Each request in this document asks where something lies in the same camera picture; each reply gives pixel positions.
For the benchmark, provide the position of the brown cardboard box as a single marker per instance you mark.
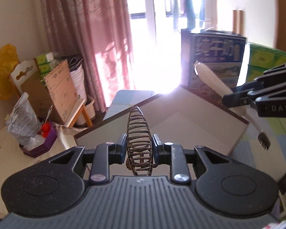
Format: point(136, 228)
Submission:
point(56, 90)

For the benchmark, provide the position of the purple tray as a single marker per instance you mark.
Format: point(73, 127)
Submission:
point(40, 145)

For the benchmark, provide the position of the blue milk carton box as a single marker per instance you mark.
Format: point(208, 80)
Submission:
point(221, 51)

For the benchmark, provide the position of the white bucket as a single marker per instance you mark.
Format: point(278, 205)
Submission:
point(78, 78)

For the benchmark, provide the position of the brown storage box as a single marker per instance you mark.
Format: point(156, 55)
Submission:
point(181, 117)

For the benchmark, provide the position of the green tissue pack stack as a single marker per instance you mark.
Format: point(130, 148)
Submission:
point(262, 58)

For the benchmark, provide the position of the pink curtain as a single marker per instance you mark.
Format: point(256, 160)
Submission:
point(100, 31)

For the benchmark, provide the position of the yellow plastic bag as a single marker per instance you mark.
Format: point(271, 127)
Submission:
point(8, 61)

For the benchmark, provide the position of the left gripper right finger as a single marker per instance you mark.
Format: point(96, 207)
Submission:
point(171, 154)

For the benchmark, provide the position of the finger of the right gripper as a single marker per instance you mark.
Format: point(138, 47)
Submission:
point(239, 96)
point(275, 74)

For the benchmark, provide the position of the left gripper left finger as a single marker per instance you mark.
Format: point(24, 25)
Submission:
point(105, 155)

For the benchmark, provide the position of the white cutout cardboard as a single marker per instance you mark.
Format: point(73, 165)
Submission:
point(21, 73)

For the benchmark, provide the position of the wooden stool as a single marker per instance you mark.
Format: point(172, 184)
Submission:
point(78, 108)

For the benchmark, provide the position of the white electric toothbrush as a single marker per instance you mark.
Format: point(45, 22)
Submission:
point(211, 79)

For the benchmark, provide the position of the checked tablecloth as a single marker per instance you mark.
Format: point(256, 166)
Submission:
point(249, 151)

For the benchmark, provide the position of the clear printed plastic bag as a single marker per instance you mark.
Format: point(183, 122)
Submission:
point(23, 123)

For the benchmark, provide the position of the brown patterned hair claw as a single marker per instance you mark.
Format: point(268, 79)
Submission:
point(138, 144)

